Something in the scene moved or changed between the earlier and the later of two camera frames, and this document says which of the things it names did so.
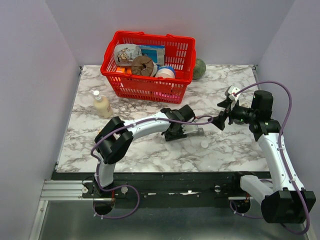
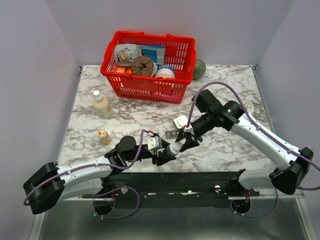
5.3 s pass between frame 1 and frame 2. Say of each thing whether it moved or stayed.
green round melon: stayed
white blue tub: stayed
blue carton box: stayed
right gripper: moved
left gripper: moved
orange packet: stayed
